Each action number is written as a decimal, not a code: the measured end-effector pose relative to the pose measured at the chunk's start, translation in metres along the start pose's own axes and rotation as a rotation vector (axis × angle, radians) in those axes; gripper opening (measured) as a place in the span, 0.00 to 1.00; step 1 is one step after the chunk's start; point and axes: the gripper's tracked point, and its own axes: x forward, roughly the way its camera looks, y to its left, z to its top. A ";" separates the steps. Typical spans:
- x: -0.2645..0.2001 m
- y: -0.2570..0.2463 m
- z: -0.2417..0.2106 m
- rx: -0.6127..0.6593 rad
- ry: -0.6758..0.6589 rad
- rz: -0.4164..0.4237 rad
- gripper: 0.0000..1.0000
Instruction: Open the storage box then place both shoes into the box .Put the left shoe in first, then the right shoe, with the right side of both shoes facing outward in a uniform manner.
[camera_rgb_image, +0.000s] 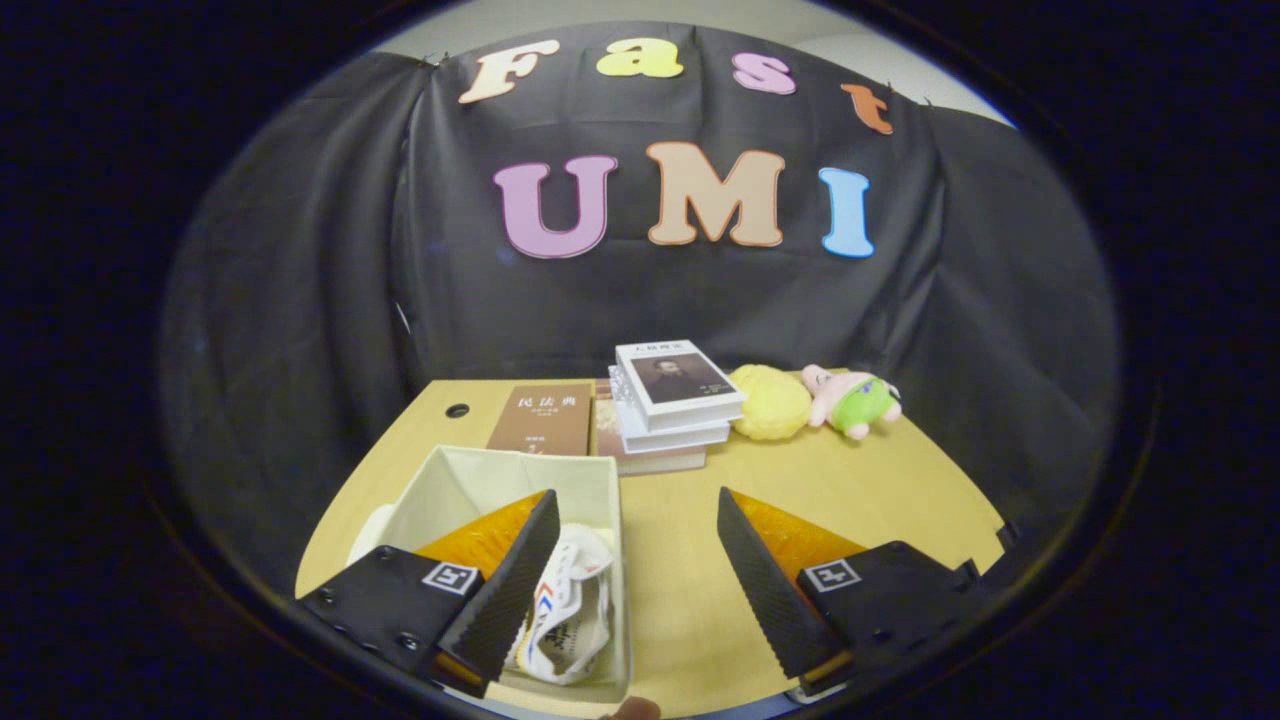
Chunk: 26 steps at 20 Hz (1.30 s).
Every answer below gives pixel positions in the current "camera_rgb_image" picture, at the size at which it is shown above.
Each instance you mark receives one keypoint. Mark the reddish cover book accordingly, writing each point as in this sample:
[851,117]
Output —
[650,462]

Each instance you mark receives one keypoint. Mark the black backdrop cloth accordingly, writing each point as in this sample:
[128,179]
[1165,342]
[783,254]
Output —
[300,300]

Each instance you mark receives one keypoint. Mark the brown cover book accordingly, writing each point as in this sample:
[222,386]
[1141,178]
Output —
[540,420]

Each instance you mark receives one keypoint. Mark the white book with portrait cover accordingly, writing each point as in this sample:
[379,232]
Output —
[680,380]

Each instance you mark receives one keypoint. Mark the thick white book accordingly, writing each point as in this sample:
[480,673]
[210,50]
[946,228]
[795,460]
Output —
[670,435]

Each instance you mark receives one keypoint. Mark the pink and green plush toy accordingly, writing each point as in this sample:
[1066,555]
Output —
[858,402]

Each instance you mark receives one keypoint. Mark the yellow plush toy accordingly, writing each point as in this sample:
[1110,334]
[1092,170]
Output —
[770,402]

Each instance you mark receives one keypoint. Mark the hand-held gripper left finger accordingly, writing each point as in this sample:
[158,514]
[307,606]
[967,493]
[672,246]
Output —
[520,580]

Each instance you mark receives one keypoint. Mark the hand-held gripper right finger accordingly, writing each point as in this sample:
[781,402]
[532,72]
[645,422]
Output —
[760,590]

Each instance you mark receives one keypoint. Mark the cream fabric storage box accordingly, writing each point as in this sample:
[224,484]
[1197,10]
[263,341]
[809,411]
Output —
[480,480]

